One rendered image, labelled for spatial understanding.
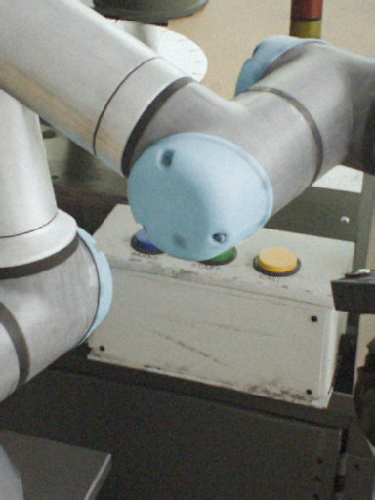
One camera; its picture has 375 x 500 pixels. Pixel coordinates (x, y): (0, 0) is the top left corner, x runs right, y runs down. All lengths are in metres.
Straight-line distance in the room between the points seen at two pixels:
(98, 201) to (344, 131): 0.72
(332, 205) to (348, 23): 0.95
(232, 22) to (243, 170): 1.58
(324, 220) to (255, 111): 0.67
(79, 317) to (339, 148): 0.41
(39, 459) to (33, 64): 0.55
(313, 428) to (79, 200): 0.41
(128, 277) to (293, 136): 0.54
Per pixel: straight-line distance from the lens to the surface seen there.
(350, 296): 0.85
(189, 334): 1.19
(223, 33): 2.14
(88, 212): 1.40
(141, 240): 1.17
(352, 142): 0.72
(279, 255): 1.15
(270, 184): 0.64
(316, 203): 1.31
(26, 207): 0.98
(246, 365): 1.19
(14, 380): 1.00
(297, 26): 1.51
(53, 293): 1.01
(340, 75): 0.72
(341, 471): 1.31
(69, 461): 1.13
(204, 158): 0.61
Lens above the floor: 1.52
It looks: 32 degrees down
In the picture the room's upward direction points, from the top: straight up
